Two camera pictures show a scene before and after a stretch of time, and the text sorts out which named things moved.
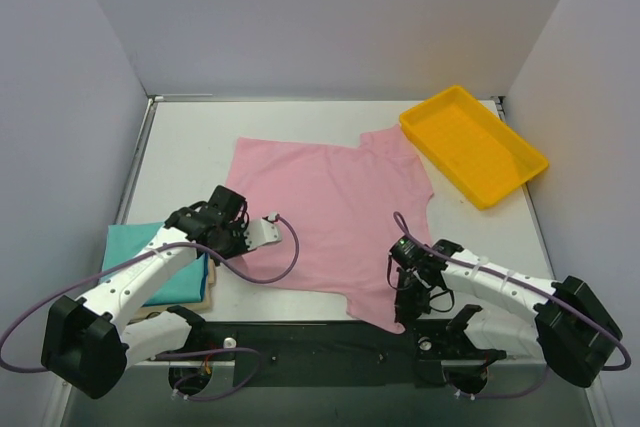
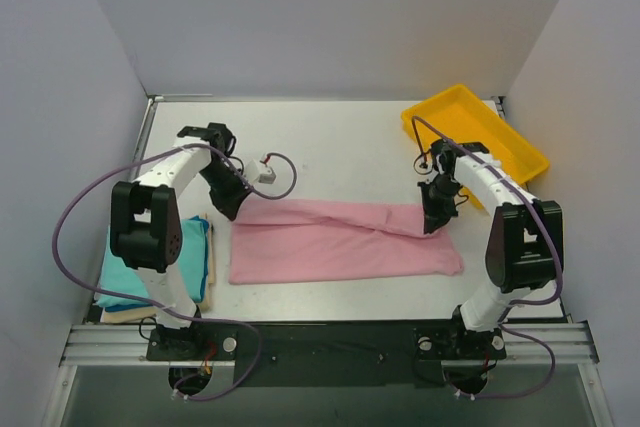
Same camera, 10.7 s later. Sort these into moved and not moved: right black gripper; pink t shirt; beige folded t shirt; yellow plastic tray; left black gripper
Moved: pink t shirt; left black gripper; right black gripper
Not moved: yellow plastic tray; beige folded t shirt
